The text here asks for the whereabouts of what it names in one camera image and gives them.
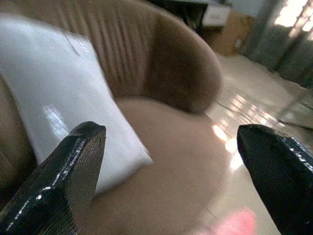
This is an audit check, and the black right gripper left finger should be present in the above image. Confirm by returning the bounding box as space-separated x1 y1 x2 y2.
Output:
0 121 107 235

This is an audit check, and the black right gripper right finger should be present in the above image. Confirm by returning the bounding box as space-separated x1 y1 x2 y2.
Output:
236 124 313 235

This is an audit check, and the white pillow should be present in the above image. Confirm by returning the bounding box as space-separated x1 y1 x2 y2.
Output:
0 13 154 196

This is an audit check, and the pink object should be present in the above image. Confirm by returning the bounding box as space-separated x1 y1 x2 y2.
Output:
207 208 259 235

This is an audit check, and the brown round armchair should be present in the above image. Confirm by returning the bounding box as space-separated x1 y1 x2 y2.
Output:
0 0 234 235

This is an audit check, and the cardboard box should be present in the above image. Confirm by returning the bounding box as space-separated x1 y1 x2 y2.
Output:
207 11 255 57

